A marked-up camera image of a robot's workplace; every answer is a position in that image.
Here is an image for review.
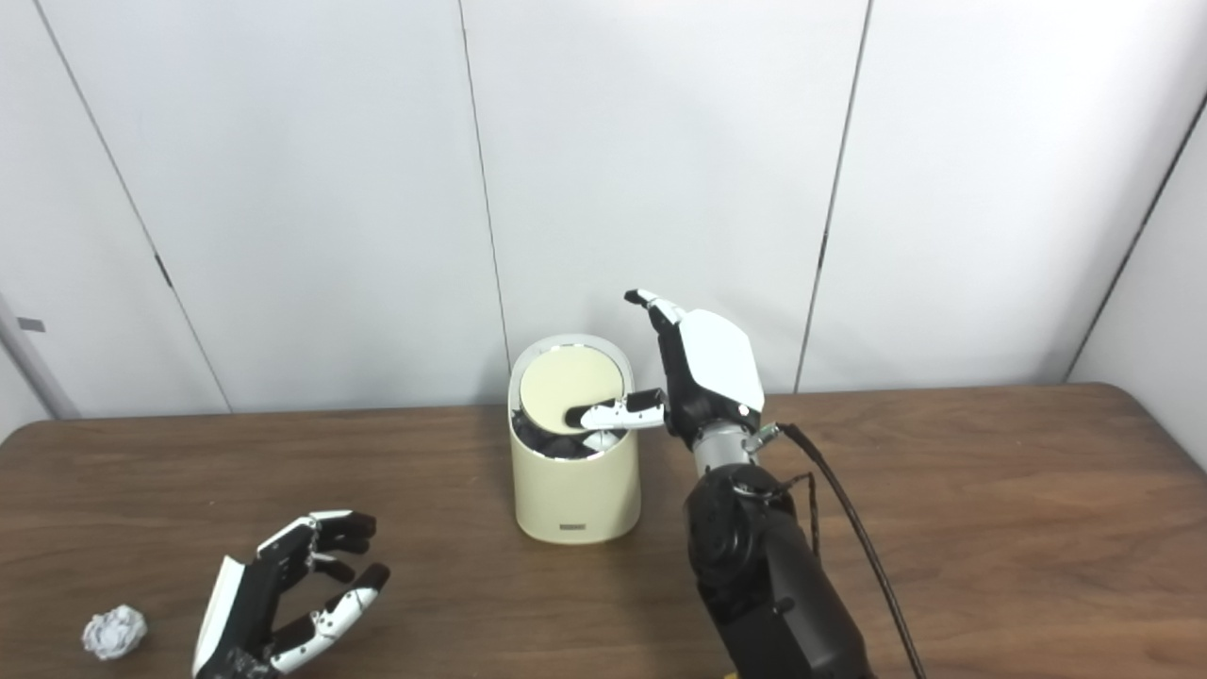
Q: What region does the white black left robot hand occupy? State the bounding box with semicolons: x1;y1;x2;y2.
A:
192;510;391;679

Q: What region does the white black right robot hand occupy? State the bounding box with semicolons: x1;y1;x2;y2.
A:
564;289;767;444

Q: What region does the white paper ball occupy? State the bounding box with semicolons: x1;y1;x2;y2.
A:
81;605;149;661

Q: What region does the cream round bin lid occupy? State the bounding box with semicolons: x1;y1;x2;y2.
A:
519;346;625;435

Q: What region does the black bin liner bag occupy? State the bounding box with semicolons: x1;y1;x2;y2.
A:
512;407;623;460

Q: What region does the cream-colored round bin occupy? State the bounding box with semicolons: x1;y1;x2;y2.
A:
507;333;642;545

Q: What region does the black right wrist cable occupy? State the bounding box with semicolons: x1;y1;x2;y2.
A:
754;422;930;679

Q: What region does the grey wall corner post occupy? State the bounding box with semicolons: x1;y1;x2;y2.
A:
0;292;81;421

